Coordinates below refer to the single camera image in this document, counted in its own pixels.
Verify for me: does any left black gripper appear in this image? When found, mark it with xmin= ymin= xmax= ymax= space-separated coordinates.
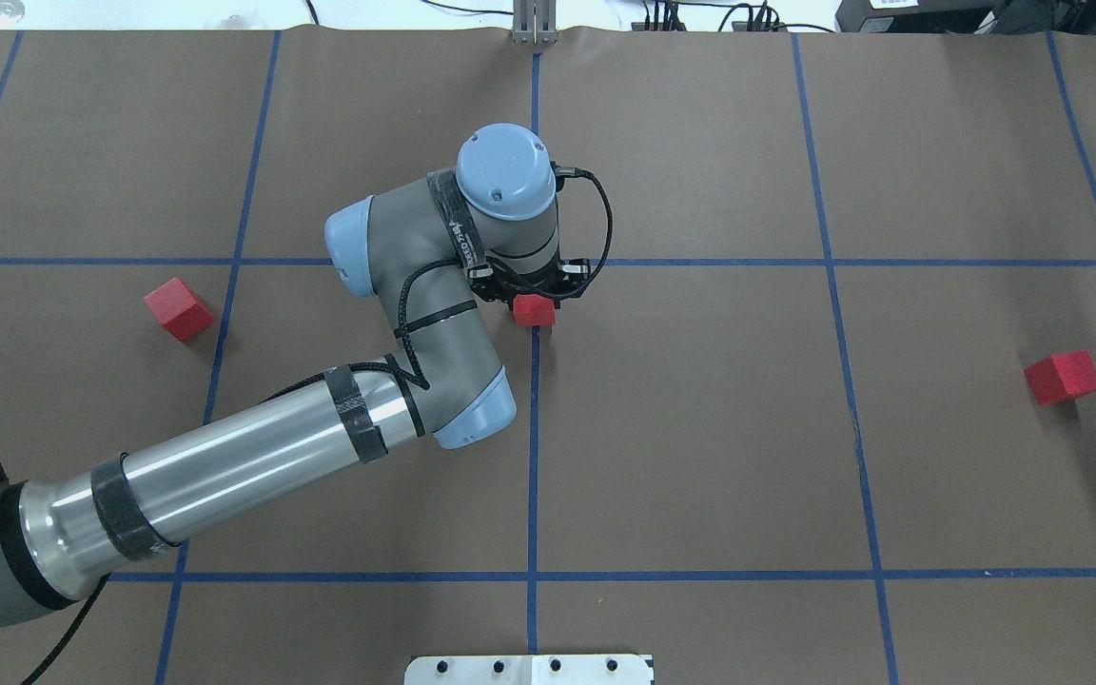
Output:
xmin=468 ymin=259 xmax=593 ymax=306

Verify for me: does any red block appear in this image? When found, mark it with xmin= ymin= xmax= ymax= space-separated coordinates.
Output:
xmin=1024 ymin=350 xmax=1096 ymax=406
xmin=144 ymin=277 xmax=216 ymax=343
xmin=510 ymin=294 xmax=558 ymax=328

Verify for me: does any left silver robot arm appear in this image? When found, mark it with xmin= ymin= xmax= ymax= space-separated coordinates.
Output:
xmin=0 ymin=123 xmax=614 ymax=628

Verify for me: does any black box with label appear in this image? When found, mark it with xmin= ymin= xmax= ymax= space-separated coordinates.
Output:
xmin=834 ymin=1 xmax=998 ymax=34

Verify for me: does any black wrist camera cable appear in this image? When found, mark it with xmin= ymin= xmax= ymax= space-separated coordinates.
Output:
xmin=393 ymin=164 xmax=614 ymax=391

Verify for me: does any aluminium frame post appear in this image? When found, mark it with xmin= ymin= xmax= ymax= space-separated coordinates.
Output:
xmin=510 ymin=0 xmax=559 ymax=45

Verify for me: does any white pedestal column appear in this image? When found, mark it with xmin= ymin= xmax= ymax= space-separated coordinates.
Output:
xmin=403 ymin=654 xmax=657 ymax=684

